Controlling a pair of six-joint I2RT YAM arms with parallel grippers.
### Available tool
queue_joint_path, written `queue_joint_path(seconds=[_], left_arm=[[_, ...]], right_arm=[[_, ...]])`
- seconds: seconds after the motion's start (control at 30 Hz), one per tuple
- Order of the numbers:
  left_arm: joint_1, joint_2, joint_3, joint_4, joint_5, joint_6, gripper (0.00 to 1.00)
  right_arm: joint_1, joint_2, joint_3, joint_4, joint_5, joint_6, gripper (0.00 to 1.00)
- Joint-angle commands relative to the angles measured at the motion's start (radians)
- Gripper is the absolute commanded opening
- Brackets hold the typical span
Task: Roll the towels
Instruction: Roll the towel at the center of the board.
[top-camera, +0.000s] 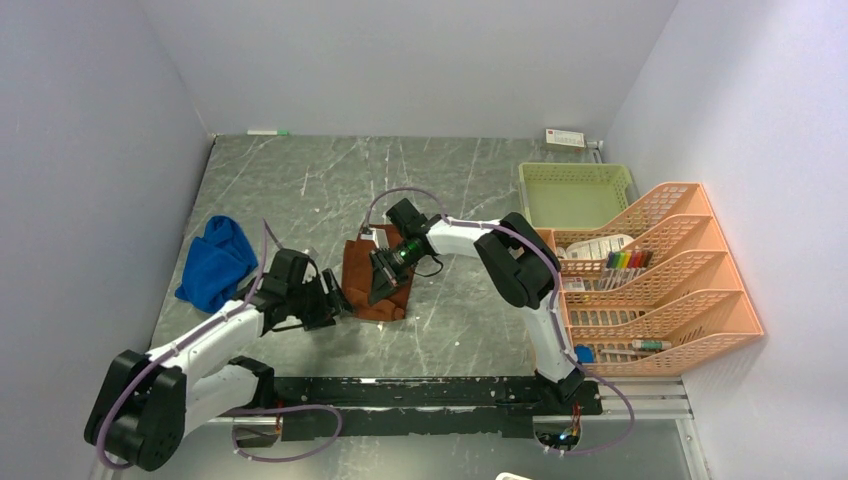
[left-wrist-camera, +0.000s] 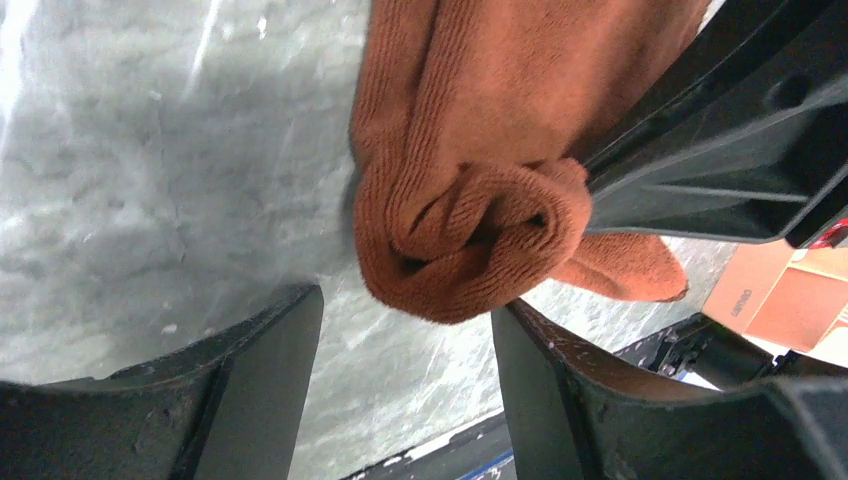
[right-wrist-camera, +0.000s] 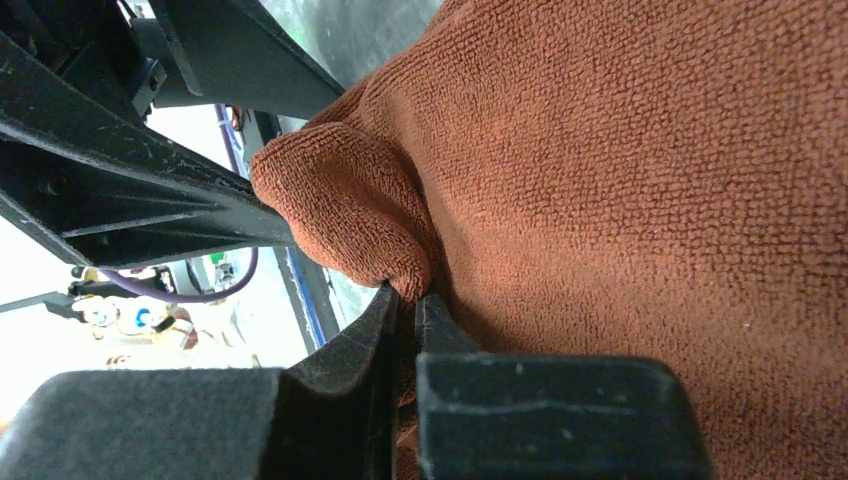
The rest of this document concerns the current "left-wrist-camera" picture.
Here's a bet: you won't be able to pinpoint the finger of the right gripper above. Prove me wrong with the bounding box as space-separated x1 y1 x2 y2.
582 0 835 177
586 69 847 247

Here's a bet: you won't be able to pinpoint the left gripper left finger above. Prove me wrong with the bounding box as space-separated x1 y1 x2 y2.
1 284 324 479

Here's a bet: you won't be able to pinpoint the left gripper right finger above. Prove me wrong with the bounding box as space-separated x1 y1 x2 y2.
492 300 847 479

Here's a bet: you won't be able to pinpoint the brown towel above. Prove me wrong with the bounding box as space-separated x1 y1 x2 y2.
351 1 707 324

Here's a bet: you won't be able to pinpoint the orange compartment tray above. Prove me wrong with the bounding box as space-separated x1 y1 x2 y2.
701 241 847 367

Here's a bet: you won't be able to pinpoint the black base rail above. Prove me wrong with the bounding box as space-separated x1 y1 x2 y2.
357 302 805 479

